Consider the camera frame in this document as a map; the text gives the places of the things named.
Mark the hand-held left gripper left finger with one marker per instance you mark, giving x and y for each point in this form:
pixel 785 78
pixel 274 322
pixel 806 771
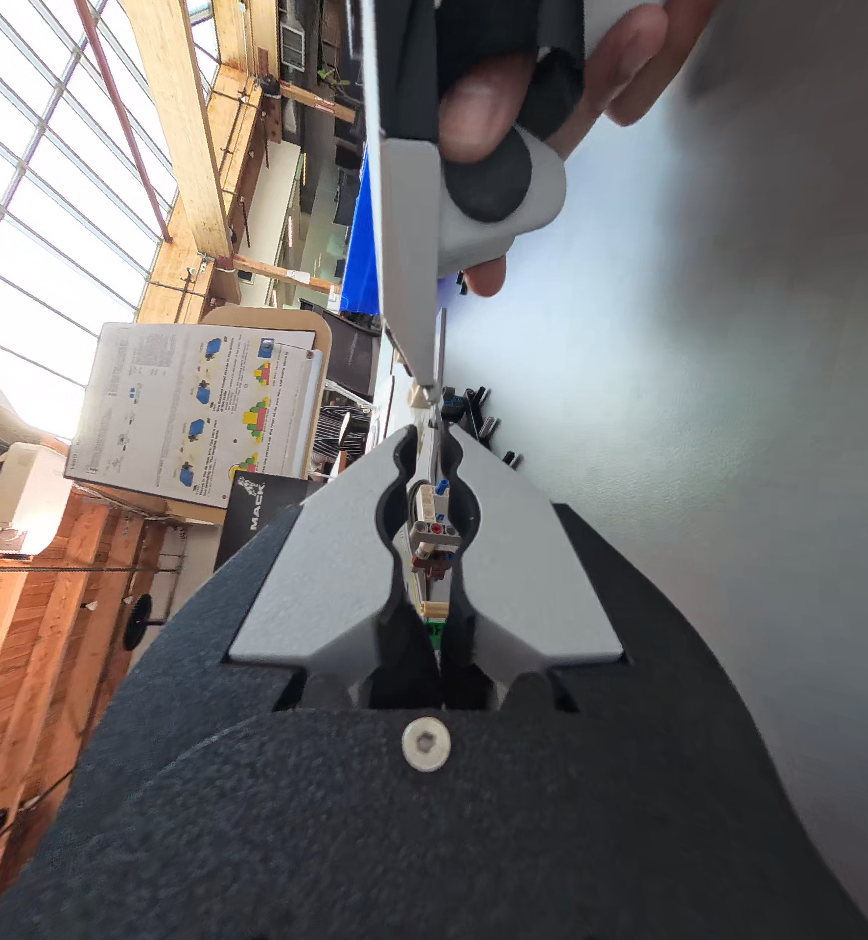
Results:
pixel 315 585

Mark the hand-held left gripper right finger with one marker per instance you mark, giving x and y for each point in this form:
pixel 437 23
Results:
pixel 539 585

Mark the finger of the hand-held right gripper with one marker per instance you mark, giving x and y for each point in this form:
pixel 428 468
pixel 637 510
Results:
pixel 444 351
pixel 409 243

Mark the lego truck chassis assembly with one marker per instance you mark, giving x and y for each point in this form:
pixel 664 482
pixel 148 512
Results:
pixel 433 524

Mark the black lego set box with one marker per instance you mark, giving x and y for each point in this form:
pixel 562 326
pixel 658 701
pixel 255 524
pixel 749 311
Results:
pixel 255 514

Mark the person's right hand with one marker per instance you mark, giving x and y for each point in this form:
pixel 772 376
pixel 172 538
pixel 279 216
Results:
pixel 484 109

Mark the blue plastic bin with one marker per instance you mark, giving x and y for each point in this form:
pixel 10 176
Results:
pixel 364 247

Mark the wooden display board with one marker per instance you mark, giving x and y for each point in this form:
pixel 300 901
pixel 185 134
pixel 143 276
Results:
pixel 270 317

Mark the printed instruction sheet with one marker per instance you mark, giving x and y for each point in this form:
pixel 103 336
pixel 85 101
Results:
pixel 183 410

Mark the white wall unit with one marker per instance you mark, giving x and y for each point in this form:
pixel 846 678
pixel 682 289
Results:
pixel 31 493

